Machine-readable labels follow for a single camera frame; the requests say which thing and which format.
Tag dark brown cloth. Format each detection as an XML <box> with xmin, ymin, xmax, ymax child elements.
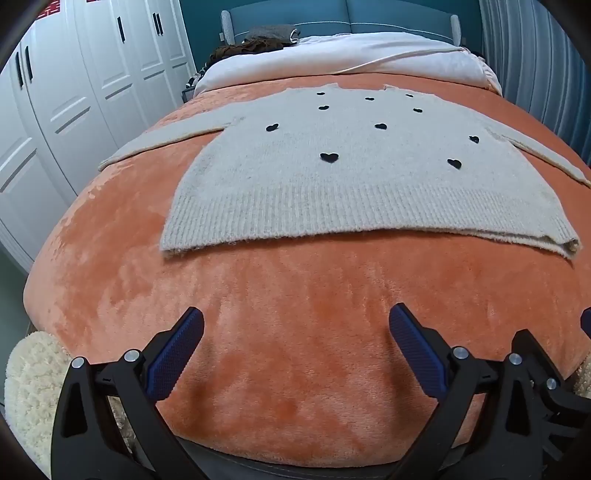
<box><xmin>210</xmin><ymin>39</ymin><xmax>296</xmax><ymax>65</ymax></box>

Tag blue upholstered headboard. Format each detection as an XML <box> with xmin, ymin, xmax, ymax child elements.
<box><xmin>221</xmin><ymin>0</ymin><xmax>462</xmax><ymax>47</ymax></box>

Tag grey blue curtain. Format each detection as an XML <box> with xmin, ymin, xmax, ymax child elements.
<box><xmin>478</xmin><ymin>0</ymin><xmax>591</xmax><ymax>167</ymax></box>

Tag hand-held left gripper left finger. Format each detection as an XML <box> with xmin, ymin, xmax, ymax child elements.
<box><xmin>50</xmin><ymin>306</ymin><xmax>205</xmax><ymax>480</ymax></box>

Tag black and white cloth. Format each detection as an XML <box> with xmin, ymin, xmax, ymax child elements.
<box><xmin>182</xmin><ymin>69</ymin><xmax>206</xmax><ymax>100</ymax></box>

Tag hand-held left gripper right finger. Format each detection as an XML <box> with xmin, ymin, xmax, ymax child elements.
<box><xmin>389</xmin><ymin>303</ymin><xmax>555</xmax><ymax>480</ymax></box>

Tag white wardrobe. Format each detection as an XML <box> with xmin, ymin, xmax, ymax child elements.
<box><xmin>0</xmin><ymin>0</ymin><xmax>197</xmax><ymax>273</ymax></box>

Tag cream fluffy rug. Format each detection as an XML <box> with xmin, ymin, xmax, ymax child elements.
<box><xmin>4</xmin><ymin>330</ymin><xmax>139</xmax><ymax>478</ymax></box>

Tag white duvet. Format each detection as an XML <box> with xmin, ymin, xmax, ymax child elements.
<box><xmin>193</xmin><ymin>31</ymin><xmax>504</xmax><ymax>97</ymax></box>

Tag orange plush blanket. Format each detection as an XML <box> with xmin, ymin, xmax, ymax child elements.
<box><xmin>23</xmin><ymin>74</ymin><xmax>591</xmax><ymax>467</ymax></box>

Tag grey knit sweater black hearts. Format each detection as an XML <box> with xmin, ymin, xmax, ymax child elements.
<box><xmin>98</xmin><ymin>83</ymin><xmax>591</xmax><ymax>259</ymax></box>

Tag grey folded cloth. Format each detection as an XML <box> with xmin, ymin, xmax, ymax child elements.
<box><xmin>245</xmin><ymin>25</ymin><xmax>301</xmax><ymax>44</ymax></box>

